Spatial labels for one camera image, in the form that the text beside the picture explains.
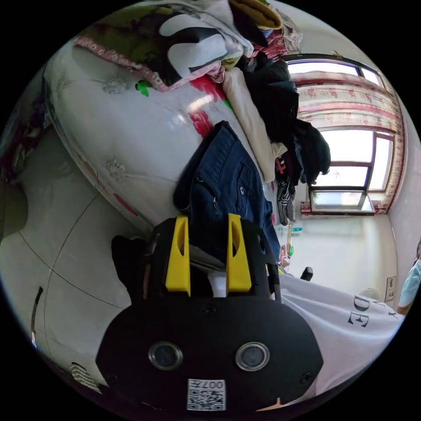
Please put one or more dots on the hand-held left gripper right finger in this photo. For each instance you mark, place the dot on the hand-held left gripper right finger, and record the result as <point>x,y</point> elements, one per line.
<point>237,263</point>

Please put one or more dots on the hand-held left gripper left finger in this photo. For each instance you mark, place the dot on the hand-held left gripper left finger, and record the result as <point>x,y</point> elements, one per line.
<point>178,263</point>

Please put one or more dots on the dark blue jeans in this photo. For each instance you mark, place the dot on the dark blue jeans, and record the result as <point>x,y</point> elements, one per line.
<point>223,177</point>

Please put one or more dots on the person's body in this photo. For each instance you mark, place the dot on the person's body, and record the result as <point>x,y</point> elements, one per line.
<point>342,329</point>

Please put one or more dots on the bed with white flowered quilt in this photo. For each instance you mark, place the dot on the bed with white flowered quilt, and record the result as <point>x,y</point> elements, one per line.
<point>131,131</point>

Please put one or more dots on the window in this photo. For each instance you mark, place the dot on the window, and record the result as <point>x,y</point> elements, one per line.
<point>348,148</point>

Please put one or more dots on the pile of clothes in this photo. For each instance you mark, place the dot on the pile of clothes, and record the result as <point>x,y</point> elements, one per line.
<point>279,108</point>

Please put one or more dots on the red patterned curtain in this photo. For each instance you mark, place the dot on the red patterned curtain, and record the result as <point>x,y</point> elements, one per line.
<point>348,105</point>

